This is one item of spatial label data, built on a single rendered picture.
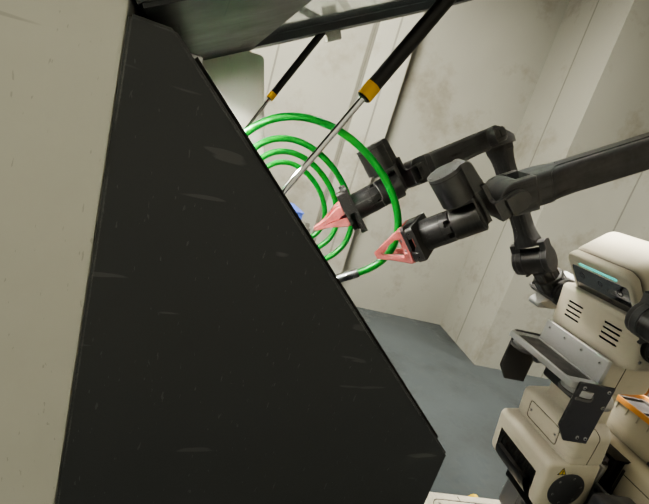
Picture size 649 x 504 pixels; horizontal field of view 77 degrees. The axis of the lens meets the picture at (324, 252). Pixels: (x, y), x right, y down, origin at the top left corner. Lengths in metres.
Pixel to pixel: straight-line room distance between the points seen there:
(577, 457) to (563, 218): 2.55
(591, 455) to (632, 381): 0.22
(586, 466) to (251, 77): 1.32
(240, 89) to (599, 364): 1.12
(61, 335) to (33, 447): 0.15
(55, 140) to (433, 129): 3.49
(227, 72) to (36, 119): 0.74
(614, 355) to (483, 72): 3.09
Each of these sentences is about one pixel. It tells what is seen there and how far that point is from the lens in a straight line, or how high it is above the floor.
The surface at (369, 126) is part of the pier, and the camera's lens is 3.35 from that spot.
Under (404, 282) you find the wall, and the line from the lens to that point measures 4.00.
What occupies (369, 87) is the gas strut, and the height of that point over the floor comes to 1.46.
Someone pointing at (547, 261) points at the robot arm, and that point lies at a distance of 1.30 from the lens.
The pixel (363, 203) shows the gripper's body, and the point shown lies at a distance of 0.84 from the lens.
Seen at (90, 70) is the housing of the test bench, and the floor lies 1.39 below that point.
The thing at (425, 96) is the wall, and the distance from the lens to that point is 3.76.
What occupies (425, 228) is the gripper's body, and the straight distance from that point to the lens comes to 0.73.
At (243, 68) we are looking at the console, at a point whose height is 1.51.
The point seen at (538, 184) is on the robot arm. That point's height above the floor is 1.42.
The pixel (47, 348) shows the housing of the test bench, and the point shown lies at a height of 1.10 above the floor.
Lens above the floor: 1.39
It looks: 15 degrees down
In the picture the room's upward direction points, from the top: 17 degrees clockwise
